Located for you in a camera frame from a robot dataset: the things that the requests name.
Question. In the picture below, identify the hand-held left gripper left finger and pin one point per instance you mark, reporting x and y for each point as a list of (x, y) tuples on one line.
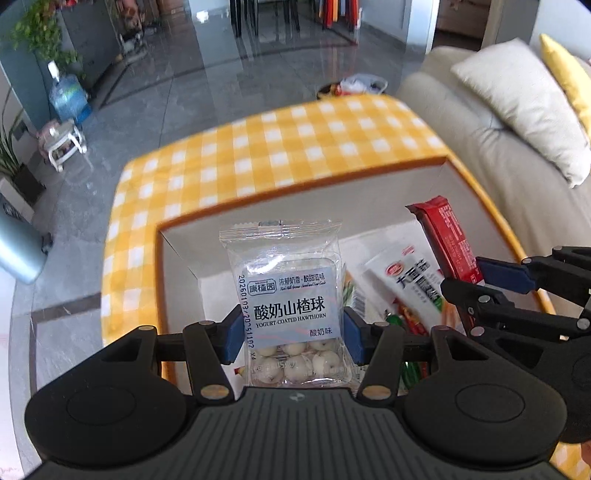
[(233, 334)]

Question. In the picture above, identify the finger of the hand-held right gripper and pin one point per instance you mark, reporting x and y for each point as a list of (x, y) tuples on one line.
[(503, 273), (475, 300)]

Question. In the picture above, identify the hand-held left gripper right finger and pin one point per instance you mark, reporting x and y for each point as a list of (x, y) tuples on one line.
[(354, 334)]

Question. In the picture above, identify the red snack packet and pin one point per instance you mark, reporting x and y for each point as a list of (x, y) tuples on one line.
[(450, 235)]

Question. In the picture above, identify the clear white-ball snack packet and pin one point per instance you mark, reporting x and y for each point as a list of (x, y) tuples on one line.
[(286, 295)]

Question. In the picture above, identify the white red-logo snack packet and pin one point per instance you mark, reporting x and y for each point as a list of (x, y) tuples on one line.
[(406, 281)]

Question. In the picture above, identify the orange cardboard box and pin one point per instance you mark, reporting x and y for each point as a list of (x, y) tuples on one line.
[(184, 240)]

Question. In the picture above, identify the green orange print packet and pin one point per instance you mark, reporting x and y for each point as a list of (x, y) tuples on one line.
[(353, 295)]

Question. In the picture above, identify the beige sofa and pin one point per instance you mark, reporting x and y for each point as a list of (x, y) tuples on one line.
[(461, 120)]

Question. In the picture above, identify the grey pillow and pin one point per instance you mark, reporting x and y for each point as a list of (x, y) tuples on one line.
[(521, 101)]

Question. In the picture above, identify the yellow checkered tablecloth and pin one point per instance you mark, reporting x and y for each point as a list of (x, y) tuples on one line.
[(231, 152)]

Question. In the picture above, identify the yellow pillow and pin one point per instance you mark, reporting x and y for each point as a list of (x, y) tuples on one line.
[(572, 78)]

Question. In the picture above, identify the grey metal trash bin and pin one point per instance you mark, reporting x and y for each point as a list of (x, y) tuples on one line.
[(18, 244)]

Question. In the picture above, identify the trash basket with plastic bag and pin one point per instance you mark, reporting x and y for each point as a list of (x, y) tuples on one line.
[(360, 85)]

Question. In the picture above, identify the long-leaf plant in black pot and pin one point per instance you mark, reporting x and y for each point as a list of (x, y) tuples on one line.
[(27, 184)]

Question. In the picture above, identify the small white stool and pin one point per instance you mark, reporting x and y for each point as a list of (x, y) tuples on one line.
[(62, 138)]

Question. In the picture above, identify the blue water bottle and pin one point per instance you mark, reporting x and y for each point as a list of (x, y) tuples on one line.
[(69, 99)]

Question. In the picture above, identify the stack of red stools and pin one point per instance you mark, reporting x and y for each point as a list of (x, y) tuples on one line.
[(339, 11)]

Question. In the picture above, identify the black dining table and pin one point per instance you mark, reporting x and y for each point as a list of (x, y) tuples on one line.
[(235, 16)]

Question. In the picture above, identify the black dining chair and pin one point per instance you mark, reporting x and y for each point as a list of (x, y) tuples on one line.
[(272, 14)]

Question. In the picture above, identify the grey cabinet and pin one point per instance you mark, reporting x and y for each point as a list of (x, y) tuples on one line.
[(92, 41)]

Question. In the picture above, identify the brown toy figure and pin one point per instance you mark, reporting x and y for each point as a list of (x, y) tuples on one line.
[(131, 23)]

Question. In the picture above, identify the leafy green plant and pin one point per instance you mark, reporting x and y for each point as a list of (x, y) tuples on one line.
[(41, 32)]

